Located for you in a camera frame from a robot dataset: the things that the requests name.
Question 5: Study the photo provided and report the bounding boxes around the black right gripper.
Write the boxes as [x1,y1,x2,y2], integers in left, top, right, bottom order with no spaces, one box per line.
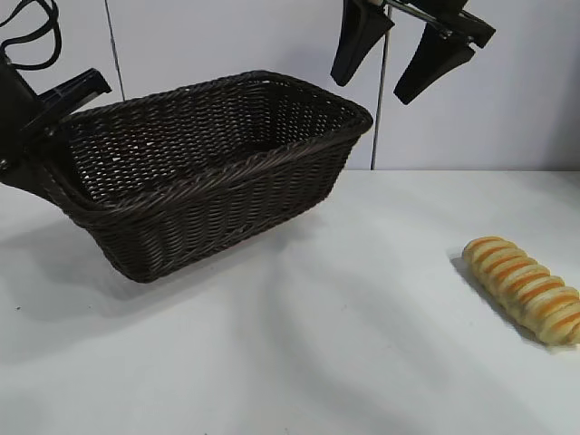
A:
[330,0,498,106]

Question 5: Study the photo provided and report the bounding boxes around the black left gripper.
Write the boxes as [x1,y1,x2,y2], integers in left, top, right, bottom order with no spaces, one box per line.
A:
[0,58,112,205]

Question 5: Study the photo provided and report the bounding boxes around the dark brown wicker basket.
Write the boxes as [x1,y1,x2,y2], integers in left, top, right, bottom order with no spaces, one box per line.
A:
[47,70,373,285]

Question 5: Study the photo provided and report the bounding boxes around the long striped bread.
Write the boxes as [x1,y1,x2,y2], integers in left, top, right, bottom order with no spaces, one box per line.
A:
[461,235,580,348]

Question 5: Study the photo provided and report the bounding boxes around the black cable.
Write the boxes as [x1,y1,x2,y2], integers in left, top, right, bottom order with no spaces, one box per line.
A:
[0,0,63,73]

